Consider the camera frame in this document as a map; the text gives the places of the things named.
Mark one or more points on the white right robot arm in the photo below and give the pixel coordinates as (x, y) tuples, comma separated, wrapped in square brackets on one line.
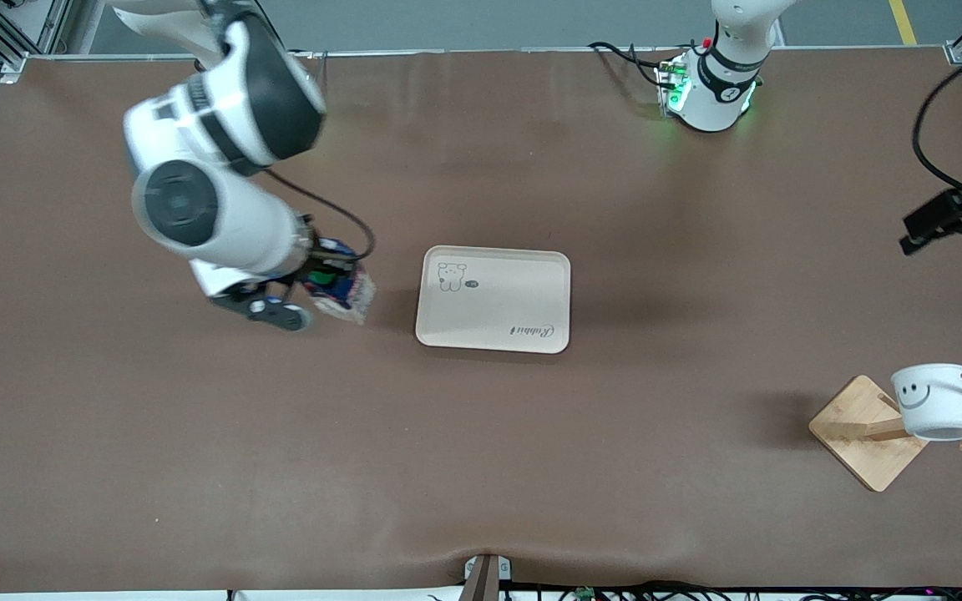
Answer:
[(214, 167)]

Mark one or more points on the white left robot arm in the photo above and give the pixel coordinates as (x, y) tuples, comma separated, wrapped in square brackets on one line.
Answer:
[(719, 79)]

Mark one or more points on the wooden cup rack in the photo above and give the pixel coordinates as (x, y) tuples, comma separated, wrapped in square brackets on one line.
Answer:
[(861, 438)]

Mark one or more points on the beige plastic tray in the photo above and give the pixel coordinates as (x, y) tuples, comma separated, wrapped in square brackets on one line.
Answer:
[(498, 305)]

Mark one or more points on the brown table cover mat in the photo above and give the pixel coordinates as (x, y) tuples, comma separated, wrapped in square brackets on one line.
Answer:
[(197, 459)]

